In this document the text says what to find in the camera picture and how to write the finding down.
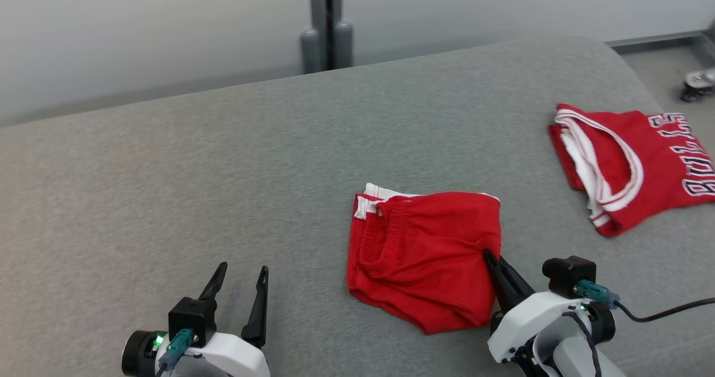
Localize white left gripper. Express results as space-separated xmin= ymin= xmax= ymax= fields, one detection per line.
xmin=156 ymin=261 xmax=272 ymax=377

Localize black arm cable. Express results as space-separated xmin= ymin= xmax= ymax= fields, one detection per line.
xmin=564 ymin=279 xmax=715 ymax=377
xmin=157 ymin=328 xmax=195 ymax=377

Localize dark grey wall post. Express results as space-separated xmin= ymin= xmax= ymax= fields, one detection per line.
xmin=300 ymin=0 xmax=354 ymax=75

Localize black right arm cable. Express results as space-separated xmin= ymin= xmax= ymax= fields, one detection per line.
xmin=564 ymin=279 xmax=715 ymax=377

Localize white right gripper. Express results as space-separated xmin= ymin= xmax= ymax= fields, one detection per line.
xmin=483 ymin=249 xmax=583 ymax=364

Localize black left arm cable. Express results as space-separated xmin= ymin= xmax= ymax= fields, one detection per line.
xmin=157 ymin=328 xmax=195 ymax=377

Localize red white shorts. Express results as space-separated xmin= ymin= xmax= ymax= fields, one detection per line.
xmin=346 ymin=183 xmax=502 ymax=335

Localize grey floor frame bar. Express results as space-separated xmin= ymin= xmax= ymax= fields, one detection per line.
xmin=606 ymin=30 xmax=715 ymax=51

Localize red white basketball jersey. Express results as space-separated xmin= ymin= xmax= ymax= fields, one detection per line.
xmin=547 ymin=103 xmax=715 ymax=238

